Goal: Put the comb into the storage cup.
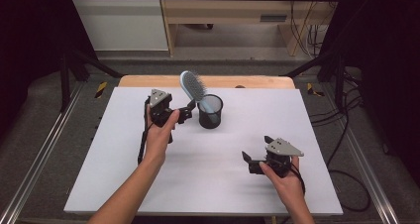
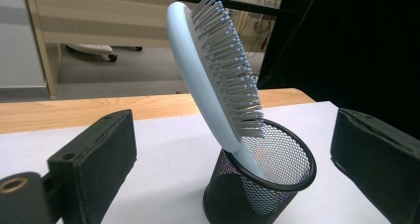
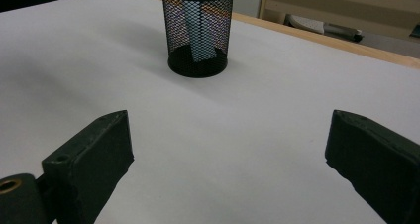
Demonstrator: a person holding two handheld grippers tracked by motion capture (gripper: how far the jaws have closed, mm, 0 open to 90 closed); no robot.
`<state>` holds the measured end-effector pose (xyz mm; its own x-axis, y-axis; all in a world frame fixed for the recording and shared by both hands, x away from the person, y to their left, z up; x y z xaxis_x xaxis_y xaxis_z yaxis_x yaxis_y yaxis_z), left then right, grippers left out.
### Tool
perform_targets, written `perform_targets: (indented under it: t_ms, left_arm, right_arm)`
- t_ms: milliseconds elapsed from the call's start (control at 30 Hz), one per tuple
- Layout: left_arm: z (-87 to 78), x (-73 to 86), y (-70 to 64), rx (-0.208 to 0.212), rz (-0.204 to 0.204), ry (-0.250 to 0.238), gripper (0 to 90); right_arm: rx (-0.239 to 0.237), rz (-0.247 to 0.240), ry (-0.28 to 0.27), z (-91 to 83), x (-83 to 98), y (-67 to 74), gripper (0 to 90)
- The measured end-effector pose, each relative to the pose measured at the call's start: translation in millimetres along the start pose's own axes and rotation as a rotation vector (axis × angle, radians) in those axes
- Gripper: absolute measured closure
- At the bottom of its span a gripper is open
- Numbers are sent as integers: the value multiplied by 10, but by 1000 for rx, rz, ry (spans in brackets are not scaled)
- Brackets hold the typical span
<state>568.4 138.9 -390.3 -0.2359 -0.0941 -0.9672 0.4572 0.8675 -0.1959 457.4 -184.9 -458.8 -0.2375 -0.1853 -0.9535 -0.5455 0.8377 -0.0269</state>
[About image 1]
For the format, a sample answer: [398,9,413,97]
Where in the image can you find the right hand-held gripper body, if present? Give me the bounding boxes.
[263,138,305,178]

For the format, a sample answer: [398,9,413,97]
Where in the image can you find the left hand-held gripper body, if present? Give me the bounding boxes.
[148,88,181,128]

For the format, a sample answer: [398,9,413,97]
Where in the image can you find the light blue hairbrush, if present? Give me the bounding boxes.
[179,70,221,124]

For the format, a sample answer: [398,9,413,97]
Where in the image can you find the black mesh cup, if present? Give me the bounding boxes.
[196,93,225,130]

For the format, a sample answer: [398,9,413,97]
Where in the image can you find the person's right hand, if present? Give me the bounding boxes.
[259,157,306,202]

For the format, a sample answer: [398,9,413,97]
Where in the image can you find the person's left hand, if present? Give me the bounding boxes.
[144,105,181,166]

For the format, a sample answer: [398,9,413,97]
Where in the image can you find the wooden table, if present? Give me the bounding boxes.
[118,74,296,89]

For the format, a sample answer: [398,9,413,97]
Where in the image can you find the white table cover board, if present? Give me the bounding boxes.
[63,86,345,217]

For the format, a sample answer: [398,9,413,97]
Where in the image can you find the yellow black tape marker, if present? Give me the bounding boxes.
[306,82,325,97]
[94,81,109,99]

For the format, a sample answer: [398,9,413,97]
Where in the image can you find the white cabinet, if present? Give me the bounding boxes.
[66,0,169,52]

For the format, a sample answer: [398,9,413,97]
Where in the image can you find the black metal stand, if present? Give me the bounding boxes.
[280,50,348,111]
[58,49,125,113]

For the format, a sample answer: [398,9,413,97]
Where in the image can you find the wooden desk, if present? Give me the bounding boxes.
[157,0,345,57]

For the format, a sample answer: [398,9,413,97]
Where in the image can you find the black curtain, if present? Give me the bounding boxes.
[321,0,420,178]
[0,0,97,139]

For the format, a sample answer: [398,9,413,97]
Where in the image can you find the left hand-held gripper black cable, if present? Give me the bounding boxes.
[137,97,153,166]

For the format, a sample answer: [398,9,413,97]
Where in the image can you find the black floor cables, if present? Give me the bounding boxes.
[310,68,371,213]

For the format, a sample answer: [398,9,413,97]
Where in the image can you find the aluminium rail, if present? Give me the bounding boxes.
[321,81,400,224]
[0,81,85,224]

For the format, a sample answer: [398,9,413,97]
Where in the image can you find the hanging black cable bundle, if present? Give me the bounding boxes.
[289,0,329,58]

